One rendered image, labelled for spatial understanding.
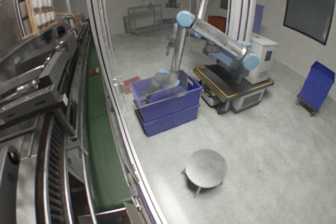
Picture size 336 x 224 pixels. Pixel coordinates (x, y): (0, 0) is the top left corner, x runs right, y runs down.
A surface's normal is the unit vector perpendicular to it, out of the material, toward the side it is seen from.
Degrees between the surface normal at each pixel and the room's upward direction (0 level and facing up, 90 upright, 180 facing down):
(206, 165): 0
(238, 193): 0
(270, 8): 90
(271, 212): 0
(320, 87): 90
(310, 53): 90
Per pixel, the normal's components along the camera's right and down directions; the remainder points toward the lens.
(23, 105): 0.43, 0.56
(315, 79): -0.88, 0.33
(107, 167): -0.01, -0.75
